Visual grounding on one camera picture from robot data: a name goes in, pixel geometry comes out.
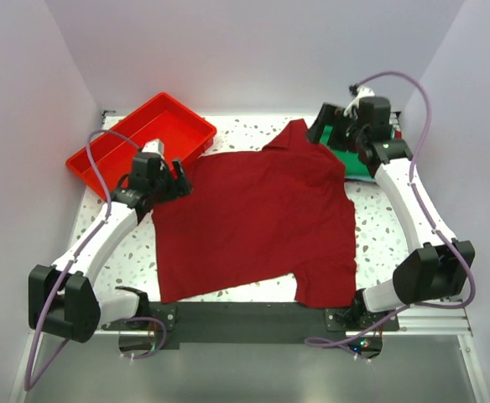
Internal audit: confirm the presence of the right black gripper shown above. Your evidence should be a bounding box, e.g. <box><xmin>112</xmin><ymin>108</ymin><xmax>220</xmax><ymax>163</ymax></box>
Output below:
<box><xmin>305</xmin><ymin>104</ymin><xmax>367</xmax><ymax>155</ymax></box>

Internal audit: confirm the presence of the dark red polo shirt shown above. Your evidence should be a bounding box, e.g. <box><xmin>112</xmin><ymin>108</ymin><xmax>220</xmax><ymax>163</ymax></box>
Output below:
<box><xmin>152</xmin><ymin>119</ymin><xmax>357</xmax><ymax>308</ymax></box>

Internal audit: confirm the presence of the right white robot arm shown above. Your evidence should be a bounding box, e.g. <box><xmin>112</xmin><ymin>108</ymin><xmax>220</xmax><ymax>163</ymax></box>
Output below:
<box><xmin>306</xmin><ymin>84</ymin><xmax>475</xmax><ymax>330</ymax></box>

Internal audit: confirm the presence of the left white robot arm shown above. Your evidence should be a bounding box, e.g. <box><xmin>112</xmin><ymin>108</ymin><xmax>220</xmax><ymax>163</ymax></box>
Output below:
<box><xmin>29</xmin><ymin>139</ymin><xmax>191</xmax><ymax>343</ymax></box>

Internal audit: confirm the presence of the red plastic tray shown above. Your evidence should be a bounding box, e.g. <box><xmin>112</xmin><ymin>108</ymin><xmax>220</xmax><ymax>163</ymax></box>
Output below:
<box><xmin>65</xmin><ymin>92</ymin><xmax>218</xmax><ymax>202</ymax></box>

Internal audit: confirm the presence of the folded green t shirt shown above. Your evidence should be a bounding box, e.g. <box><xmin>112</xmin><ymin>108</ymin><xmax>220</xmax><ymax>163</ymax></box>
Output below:
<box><xmin>320</xmin><ymin>126</ymin><xmax>370</xmax><ymax>177</ymax></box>

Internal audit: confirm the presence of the folded light blue shirt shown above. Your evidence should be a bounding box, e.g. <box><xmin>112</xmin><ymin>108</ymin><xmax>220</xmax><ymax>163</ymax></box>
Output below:
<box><xmin>345</xmin><ymin>175</ymin><xmax>376</xmax><ymax>183</ymax></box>

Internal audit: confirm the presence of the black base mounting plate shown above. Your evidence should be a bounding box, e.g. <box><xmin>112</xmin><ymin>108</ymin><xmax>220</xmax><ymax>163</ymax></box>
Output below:
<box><xmin>102</xmin><ymin>301</ymin><xmax>383</xmax><ymax>349</ymax></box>

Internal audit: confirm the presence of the aluminium frame rail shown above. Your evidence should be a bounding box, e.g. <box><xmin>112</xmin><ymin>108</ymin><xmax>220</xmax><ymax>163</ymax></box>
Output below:
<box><xmin>97</xmin><ymin>297</ymin><xmax>473</xmax><ymax>337</ymax></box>

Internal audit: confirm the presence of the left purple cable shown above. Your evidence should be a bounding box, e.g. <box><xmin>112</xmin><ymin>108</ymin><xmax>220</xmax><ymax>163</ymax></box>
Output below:
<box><xmin>23</xmin><ymin>128</ymin><xmax>145</xmax><ymax>391</ymax></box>

